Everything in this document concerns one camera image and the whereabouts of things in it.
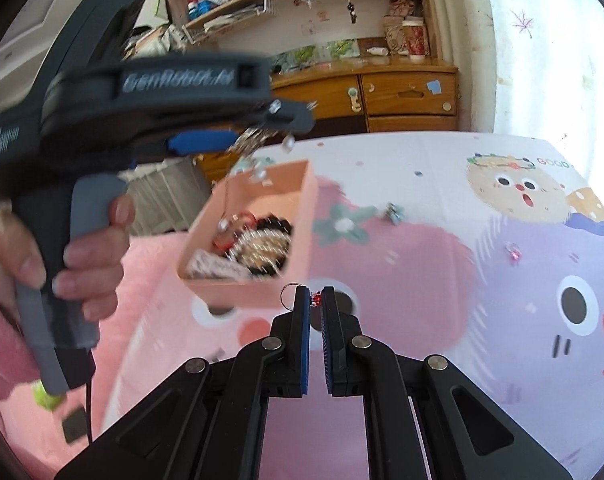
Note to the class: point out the person's left hand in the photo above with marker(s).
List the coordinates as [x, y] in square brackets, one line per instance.
[91, 265]

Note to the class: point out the patterned paper cup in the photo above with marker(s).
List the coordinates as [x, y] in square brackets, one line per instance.
[415, 40]

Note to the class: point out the white tube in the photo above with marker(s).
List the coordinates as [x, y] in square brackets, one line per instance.
[377, 51]

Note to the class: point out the black square object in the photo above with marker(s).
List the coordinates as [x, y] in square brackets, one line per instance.
[74, 425]

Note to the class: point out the green round object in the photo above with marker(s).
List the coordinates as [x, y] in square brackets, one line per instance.
[46, 396]

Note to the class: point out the wooden desk with drawers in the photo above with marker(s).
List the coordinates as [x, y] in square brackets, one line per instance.
[397, 95]

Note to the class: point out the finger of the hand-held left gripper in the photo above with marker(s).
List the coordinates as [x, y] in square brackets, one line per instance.
[287, 117]
[201, 141]

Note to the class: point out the white lace furniture cover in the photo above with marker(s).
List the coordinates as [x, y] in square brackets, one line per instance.
[166, 195]

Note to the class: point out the blue sticker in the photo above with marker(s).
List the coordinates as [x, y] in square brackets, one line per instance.
[434, 86]

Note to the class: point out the wooden shelf hutch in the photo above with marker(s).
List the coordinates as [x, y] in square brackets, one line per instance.
[307, 15]

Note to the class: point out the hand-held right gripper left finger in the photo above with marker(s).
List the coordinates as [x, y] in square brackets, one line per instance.
[304, 345]

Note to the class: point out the cartoon printed tablecloth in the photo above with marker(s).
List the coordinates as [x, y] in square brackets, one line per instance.
[432, 285]

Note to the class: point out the white floral curtain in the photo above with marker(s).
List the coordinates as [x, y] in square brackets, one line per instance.
[542, 45]

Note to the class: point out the white drawer hook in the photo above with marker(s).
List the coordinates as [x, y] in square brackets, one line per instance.
[353, 98]

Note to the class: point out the hanging keys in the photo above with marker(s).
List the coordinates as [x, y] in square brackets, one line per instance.
[352, 12]

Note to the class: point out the pink plastic box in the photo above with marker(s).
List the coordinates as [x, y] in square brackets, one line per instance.
[287, 195]

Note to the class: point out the small silver earring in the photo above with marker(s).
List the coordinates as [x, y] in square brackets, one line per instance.
[393, 212]

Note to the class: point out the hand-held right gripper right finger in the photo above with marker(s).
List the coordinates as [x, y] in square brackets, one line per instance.
[328, 345]

